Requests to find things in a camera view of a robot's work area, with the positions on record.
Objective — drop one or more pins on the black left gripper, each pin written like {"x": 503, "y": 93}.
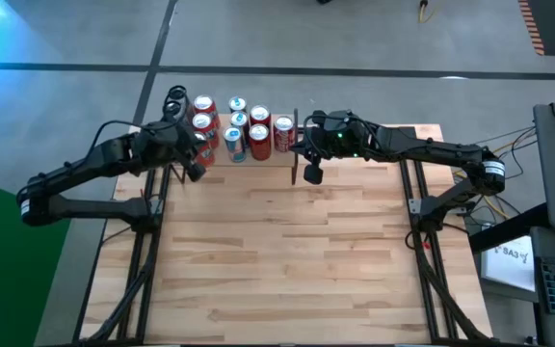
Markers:
{"x": 169, "y": 140}

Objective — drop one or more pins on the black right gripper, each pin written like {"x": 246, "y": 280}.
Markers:
{"x": 340, "y": 137}

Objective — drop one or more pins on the Star Wars Coca-Cola can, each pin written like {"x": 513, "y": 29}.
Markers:
{"x": 283, "y": 132}

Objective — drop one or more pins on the Celsius Peach Vibe can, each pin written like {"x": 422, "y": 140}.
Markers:
{"x": 171, "y": 107}

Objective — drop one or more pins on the red soda can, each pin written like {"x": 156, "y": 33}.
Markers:
{"x": 207, "y": 155}
{"x": 259, "y": 140}

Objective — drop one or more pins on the white slim energy drink can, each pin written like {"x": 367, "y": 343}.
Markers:
{"x": 177, "y": 91}

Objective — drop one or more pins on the red Coca-Cola can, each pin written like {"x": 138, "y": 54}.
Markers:
{"x": 260, "y": 113}

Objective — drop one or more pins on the silver Red Bull can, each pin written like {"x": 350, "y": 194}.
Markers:
{"x": 233, "y": 140}
{"x": 237, "y": 103}

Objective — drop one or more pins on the blue Red Bull can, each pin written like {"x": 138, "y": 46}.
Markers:
{"x": 239, "y": 118}

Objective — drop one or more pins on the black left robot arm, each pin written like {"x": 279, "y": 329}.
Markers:
{"x": 89, "y": 164}

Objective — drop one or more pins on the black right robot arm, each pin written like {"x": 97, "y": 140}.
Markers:
{"x": 427, "y": 149}

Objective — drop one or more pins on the wooden shelf with black legs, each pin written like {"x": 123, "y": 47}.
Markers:
{"x": 277, "y": 159}

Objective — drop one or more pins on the small red tag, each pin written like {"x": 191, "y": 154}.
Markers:
{"x": 426, "y": 246}

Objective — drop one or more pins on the green floor mat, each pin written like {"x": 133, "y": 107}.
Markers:
{"x": 7, "y": 289}

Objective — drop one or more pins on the black desk edge bar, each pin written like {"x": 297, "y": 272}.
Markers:
{"x": 509, "y": 229}

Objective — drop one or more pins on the white SA3 sign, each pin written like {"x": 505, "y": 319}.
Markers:
{"x": 509, "y": 265}

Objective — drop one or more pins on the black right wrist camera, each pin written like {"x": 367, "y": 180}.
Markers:
{"x": 313, "y": 174}

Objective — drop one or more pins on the silver mounting bracket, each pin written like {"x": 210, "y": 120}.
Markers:
{"x": 414, "y": 207}

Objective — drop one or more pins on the black aluminium table frame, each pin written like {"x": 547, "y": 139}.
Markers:
{"x": 422, "y": 289}

